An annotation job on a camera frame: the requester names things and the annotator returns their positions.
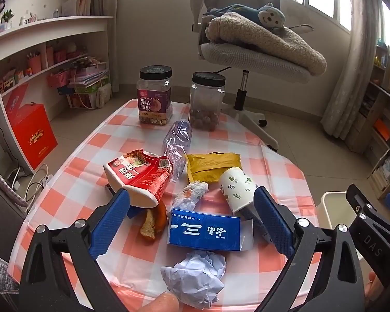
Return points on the stack of papers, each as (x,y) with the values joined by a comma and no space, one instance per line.
(87,76)

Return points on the purple label nut jar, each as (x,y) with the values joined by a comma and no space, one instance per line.
(154,100)

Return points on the crushed clear plastic bottle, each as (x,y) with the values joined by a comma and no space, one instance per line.
(177,143)

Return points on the person's right hand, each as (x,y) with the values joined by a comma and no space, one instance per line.
(375,284)

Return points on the pink white checked tablecloth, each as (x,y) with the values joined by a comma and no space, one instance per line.
(214,146)

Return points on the crumpled stained tissue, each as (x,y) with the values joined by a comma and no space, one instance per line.
(190,196)

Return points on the clear plastic nut jar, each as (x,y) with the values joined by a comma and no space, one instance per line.
(206,104)

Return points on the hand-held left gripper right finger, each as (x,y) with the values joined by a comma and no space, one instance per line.
(273,221)

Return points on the blue cardboard box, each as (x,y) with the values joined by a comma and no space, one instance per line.
(204,232)

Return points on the wooden shelf unit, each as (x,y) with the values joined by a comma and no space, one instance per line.
(377,104)

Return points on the crumpled white paper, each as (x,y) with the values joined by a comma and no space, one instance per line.
(195,276)

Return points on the white bag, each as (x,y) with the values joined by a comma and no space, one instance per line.
(91,99)

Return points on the leaf print paper cup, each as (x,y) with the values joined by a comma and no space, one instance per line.
(239,188)

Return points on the white bookshelf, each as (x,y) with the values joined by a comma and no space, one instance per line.
(52,26)

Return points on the white power strip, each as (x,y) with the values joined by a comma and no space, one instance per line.
(47,179)

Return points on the pink basket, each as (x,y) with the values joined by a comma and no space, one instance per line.
(58,78)

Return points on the red gift box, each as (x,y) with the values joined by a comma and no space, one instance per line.
(32,133)

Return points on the red snack bag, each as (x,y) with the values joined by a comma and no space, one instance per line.
(139,175)

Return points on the grey cloth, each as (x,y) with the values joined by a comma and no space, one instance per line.
(0,271)

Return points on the small potted plant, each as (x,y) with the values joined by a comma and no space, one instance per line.
(7,18)

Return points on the pink pen holder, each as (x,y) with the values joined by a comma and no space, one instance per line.
(34,63)

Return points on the blue monkey plush toy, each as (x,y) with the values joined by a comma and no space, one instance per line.
(269,16)

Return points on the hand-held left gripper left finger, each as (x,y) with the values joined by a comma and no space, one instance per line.
(112,221)

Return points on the grey office chair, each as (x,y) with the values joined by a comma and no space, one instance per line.
(227,55)

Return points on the person's left hand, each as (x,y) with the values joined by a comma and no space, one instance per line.
(159,303)

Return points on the white trash bin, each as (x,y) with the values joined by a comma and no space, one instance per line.
(334,208)

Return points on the yellow wrapper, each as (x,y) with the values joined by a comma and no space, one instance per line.
(211,165)

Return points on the beige fleece blanket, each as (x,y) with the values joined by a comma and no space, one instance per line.
(263,39)

